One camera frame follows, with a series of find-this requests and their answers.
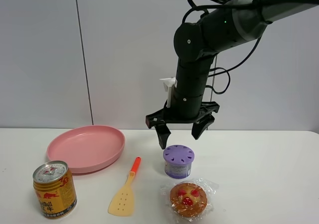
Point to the wrapped fruit tart pastry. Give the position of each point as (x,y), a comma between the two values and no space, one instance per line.
(187,201)

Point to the pink round plate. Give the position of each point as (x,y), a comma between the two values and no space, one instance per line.
(87,149)

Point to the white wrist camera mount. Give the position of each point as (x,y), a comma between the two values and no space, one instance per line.
(169,86)

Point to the purple lidded air freshener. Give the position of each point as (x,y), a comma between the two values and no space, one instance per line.
(178,161)

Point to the yellow spatula orange handle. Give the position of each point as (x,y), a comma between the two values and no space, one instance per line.
(122,204)

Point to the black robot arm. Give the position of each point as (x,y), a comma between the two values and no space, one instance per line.
(223,25)

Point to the gold Red Bull can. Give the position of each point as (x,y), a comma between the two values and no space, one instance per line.
(54,187)

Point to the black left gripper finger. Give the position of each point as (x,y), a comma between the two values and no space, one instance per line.
(200,126)

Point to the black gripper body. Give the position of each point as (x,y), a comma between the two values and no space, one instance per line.
(166,115)

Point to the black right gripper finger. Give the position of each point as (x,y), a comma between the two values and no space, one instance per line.
(163,134)

